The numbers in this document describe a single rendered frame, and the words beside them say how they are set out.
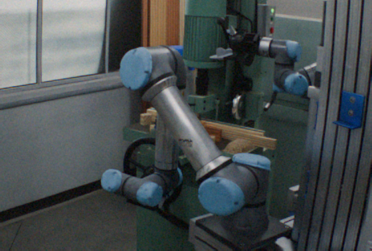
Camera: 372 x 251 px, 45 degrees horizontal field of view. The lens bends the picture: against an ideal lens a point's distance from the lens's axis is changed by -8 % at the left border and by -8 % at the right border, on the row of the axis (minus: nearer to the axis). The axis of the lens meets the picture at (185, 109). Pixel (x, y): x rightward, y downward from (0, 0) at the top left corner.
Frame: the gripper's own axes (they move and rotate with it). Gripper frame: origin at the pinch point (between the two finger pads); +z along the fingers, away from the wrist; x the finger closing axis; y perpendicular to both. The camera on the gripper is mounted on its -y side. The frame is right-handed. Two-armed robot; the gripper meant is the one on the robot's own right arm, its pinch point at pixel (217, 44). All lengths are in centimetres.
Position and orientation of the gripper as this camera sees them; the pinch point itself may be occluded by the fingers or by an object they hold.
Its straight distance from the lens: 192.5
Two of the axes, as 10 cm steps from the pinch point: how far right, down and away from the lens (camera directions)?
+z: -8.3, -1.7, 5.3
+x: -4.3, 7.9, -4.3
